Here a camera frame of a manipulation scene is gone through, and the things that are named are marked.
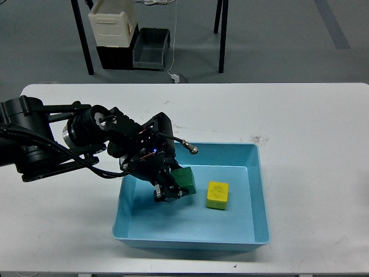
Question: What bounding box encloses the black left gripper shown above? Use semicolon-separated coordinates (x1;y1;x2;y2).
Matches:
107;107;189;203

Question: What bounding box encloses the green block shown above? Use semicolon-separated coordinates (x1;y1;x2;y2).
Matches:
171;167;197;194

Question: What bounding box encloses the yellow block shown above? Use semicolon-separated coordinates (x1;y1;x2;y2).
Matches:
206;181;229;210

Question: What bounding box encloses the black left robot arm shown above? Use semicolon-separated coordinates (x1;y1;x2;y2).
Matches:
1;96;198;202

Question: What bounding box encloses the light blue plastic box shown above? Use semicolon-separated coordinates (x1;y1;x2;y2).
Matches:
112;143;270;252

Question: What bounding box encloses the white power adapter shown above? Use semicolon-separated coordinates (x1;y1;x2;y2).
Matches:
170;74;189;84

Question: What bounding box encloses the grey storage bin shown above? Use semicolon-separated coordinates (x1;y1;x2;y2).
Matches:
133;28;171;71

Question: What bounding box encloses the black crate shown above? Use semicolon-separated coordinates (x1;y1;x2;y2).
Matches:
96;24;139;70

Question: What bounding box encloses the cream plastic crate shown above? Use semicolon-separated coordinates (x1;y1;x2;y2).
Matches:
88;0;137;48

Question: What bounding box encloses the black rear table leg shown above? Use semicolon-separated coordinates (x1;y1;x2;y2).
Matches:
213;0;223;34

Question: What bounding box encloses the black table leg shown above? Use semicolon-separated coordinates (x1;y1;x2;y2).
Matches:
213;0;223;34
70;0;94;76
219;0;229;73

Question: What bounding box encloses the black table leg right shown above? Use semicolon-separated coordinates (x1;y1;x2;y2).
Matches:
219;0;229;73

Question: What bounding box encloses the black table leg left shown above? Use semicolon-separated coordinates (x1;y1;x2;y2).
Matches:
70;0;94;76

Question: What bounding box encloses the white cable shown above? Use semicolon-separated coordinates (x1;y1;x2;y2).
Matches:
133;0;178;76

